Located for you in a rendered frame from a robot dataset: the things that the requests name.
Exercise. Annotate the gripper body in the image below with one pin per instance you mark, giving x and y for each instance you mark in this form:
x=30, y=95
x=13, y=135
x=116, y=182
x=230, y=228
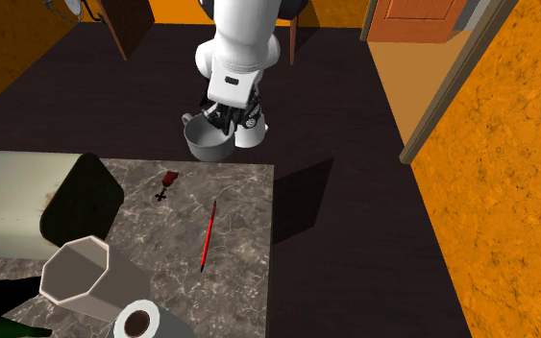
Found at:
x=244, y=114

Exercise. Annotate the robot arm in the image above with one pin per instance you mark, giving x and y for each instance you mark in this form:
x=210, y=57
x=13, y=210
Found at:
x=242, y=42

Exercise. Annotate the grey mug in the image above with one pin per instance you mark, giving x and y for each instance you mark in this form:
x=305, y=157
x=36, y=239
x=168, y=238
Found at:
x=206, y=146

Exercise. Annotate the red and black medal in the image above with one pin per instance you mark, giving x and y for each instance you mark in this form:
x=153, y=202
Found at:
x=169, y=177

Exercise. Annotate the black chair with wooden legs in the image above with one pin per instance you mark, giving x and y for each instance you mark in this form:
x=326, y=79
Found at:
x=293, y=28

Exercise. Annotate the red pen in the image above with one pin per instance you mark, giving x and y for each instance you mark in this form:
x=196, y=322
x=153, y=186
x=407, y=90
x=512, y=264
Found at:
x=208, y=236

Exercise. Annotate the marble top table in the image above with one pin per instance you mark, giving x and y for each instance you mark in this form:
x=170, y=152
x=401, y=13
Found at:
x=235, y=299

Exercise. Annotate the orange wooden door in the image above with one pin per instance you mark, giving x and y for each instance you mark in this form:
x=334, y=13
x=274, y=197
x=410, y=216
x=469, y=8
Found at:
x=415, y=21

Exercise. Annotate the beige octagonal cup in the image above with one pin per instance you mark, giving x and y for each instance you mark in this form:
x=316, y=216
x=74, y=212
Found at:
x=110, y=288

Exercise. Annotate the white paper roll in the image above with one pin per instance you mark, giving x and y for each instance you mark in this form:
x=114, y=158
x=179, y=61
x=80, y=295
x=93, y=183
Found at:
x=153, y=314

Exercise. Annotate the pale green rounded box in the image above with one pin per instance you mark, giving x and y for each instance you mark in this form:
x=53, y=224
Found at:
x=3, y=201

